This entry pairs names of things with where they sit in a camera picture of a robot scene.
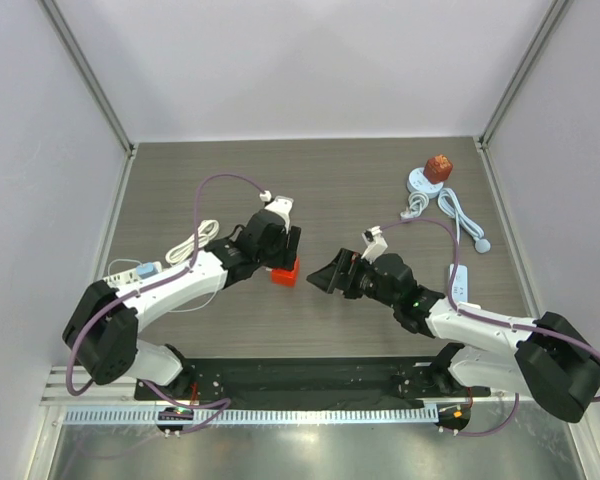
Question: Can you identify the dark red cube adapter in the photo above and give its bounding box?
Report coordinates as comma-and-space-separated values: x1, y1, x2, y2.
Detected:
423, 154, 453, 184

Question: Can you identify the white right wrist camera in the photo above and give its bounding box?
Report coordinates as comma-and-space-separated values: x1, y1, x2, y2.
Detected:
361, 226, 388, 263

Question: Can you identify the white slotted cable duct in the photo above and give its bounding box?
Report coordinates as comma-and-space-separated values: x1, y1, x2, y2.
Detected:
63, 404, 439, 427

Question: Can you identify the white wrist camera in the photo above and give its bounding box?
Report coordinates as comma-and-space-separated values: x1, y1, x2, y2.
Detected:
259, 190, 294, 230
361, 226, 388, 263

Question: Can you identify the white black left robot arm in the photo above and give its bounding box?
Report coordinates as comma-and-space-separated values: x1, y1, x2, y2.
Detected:
62, 197, 301, 400

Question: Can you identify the aluminium rail front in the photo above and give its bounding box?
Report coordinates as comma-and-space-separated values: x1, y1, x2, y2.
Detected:
42, 362, 589, 404

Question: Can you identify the white power strip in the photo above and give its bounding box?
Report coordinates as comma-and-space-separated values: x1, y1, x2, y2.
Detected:
103, 263, 148, 287

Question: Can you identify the small white plug cable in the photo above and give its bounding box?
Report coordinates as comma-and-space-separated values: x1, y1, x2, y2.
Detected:
398, 192, 430, 224

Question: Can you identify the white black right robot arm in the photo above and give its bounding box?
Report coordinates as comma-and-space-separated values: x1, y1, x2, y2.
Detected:
307, 249, 600, 423

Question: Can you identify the round light blue socket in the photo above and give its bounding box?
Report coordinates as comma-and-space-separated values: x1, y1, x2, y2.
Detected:
406, 167, 444, 199

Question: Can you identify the light blue charger plug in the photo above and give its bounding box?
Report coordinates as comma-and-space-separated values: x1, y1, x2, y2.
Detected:
135, 262, 162, 279

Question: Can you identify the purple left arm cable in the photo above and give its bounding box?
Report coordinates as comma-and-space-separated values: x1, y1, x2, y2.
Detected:
65, 173, 271, 396

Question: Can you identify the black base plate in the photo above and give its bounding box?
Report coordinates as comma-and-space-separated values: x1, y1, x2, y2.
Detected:
133, 355, 491, 407

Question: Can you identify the light blue power cable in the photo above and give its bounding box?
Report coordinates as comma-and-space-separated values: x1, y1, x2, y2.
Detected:
437, 187, 492, 254

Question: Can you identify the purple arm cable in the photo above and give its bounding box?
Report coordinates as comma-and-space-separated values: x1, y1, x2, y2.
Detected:
379, 218, 600, 436
65, 173, 271, 396

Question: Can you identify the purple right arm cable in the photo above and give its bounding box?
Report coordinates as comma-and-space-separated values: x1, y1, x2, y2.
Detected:
379, 218, 600, 436

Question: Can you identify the light blue power strip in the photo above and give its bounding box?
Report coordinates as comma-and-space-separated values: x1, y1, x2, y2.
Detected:
448, 264, 480, 308

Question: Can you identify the orange-red cube socket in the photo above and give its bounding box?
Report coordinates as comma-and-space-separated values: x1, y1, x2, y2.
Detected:
270, 258, 299, 288

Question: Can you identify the aluminium frame post right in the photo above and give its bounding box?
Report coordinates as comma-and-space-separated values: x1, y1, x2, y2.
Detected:
477, 0, 573, 150

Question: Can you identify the aluminium frame post left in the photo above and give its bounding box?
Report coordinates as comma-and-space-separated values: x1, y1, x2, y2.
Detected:
37, 0, 134, 157

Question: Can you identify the aluminium frame post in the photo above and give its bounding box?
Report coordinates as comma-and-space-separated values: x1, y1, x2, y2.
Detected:
477, 0, 573, 150
37, 0, 134, 157

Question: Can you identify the coiled white power cable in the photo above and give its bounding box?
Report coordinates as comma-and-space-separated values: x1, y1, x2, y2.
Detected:
164, 218, 220, 266

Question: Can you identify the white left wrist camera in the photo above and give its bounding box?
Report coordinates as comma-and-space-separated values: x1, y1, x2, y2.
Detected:
259, 190, 294, 230

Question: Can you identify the thin white charging cable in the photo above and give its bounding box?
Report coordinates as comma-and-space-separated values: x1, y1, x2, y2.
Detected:
107, 257, 216, 356

